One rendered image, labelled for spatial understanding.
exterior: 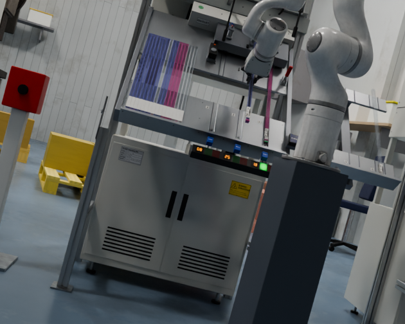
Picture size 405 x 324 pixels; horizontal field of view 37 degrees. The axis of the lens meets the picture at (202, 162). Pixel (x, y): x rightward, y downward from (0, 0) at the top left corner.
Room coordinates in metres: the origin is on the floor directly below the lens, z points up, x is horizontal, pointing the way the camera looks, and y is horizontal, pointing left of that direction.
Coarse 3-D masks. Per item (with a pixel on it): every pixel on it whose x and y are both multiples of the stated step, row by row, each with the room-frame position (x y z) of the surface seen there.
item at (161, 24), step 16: (160, 16) 2.75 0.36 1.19; (176, 16) 2.78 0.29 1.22; (160, 32) 2.67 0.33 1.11; (176, 32) 2.70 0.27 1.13; (192, 32) 2.73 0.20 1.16; (208, 32) 2.76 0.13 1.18; (208, 64) 2.60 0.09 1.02; (224, 64) 2.63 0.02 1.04; (240, 64) 2.66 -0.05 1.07; (240, 80) 2.59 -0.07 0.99; (272, 80) 2.64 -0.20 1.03
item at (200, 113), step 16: (128, 96) 2.34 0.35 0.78; (192, 96) 2.44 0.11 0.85; (192, 112) 2.37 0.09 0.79; (208, 112) 2.40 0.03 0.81; (224, 112) 2.42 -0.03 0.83; (240, 112) 2.45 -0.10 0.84; (208, 128) 2.34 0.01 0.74; (224, 128) 2.36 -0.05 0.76; (240, 128) 2.39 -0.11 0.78; (256, 128) 2.41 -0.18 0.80; (272, 128) 2.44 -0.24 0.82; (272, 144) 2.37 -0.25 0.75
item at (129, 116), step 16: (128, 112) 2.27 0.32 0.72; (144, 112) 2.27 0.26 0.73; (144, 128) 2.32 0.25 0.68; (160, 128) 2.31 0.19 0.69; (176, 128) 2.30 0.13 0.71; (192, 128) 2.29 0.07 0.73; (224, 144) 2.33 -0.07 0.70; (240, 144) 2.32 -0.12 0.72; (256, 144) 2.32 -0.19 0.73; (272, 160) 2.36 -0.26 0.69
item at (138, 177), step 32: (128, 160) 2.59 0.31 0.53; (160, 160) 2.60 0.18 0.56; (192, 160) 2.62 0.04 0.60; (128, 192) 2.59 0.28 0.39; (160, 192) 2.60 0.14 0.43; (192, 192) 2.62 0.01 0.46; (224, 192) 2.63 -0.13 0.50; (256, 192) 2.65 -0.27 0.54; (96, 224) 2.58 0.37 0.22; (128, 224) 2.59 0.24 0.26; (160, 224) 2.61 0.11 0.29; (192, 224) 2.62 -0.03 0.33; (224, 224) 2.64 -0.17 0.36; (96, 256) 2.59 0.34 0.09; (128, 256) 2.60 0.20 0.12; (160, 256) 2.61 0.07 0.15; (192, 256) 2.63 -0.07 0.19; (224, 256) 2.64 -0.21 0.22; (224, 288) 2.65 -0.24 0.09
